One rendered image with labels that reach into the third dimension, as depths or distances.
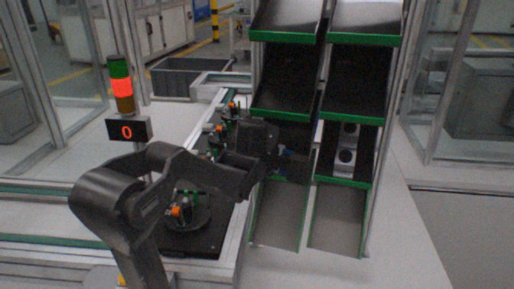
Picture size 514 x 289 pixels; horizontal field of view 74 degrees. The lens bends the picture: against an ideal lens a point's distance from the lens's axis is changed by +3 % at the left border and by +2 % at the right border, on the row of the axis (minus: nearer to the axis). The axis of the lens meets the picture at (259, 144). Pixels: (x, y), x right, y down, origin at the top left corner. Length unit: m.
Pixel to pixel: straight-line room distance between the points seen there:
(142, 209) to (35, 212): 1.00
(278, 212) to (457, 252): 1.10
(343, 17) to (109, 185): 0.56
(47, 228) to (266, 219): 0.69
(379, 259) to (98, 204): 0.90
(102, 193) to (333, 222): 0.67
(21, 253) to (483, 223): 1.67
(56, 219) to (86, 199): 0.90
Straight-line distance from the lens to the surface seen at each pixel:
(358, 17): 0.75
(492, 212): 1.73
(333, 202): 0.93
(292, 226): 0.92
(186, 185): 1.19
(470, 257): 1.88
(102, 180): 0.38
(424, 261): 1.17
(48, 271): 1.12
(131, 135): 1.06
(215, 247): 0.96
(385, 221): 1.26
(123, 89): 1.02
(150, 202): 0.37
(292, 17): 0.74
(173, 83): 2.93
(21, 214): 1.37
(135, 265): 0.43
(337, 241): 0.93
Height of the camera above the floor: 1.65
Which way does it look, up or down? 29 degrees down
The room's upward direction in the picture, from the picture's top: straight up
